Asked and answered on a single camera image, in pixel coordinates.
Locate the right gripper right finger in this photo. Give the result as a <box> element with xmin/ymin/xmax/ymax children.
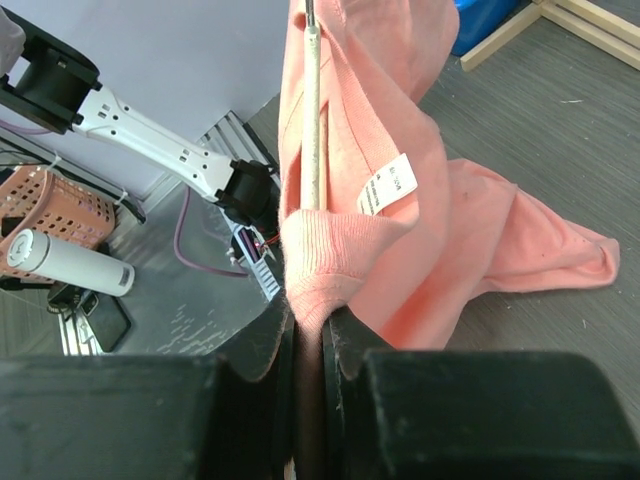
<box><xmin>322</xmin><ymin>308</ymin><xmax>639</xmax><ymax>479</ymax></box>

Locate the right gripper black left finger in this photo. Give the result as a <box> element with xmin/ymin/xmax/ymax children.
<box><xmin>1</xmin><ymin>299</ymin><xmax>293</xmax><ymax>479</ymax></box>

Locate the pink t shirt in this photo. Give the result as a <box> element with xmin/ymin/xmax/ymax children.
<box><xmin>277</xmin><ymin>0</ymin><xmax>622</xmax><ymax>351</ymax></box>

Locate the cream hanger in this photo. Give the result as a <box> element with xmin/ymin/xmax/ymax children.
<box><xmin>300</xmin><ymin>0</ymin><xmax>327</xmax><ymax>210</ymax></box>

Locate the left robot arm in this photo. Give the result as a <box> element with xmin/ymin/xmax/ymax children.
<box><xmin>1</xmin><ymin>9</ymin><xmax>279</xmax><ymax>235</ymax></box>

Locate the black phone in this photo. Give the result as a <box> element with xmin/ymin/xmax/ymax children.
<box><xmin>80</xmin><ymin>292</ymin><xmax>131</xmax><ymax>353</ymax></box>

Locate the white cylindrical bottle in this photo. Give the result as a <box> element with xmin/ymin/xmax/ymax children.
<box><xmin>6</xmin><ymin>229</ymin><xmax>135</xmax><ymax>297</ymax></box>

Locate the pink perforated basket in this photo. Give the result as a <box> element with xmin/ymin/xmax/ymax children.
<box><xmin>1</xmin><ymin>166</ymin><xmax>115</xmax><ymax>283</ymax></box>

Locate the blue plastic bin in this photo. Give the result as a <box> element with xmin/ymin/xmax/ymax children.
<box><xmin>451</xmin><ymin>0</ymin><xmax>523</xmax><ymax>57</ymax></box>

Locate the wooden clothes rack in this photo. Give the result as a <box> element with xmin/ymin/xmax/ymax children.
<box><xmin>459</xmin><ymin>0</ymin><xmax>640</xmax><ymax>72</ymax></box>

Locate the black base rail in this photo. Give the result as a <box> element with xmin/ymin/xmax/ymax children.
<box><xmin>201</xmin><ymin>111</ymin><xmax>283</xmax><ymax>299</ymax></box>

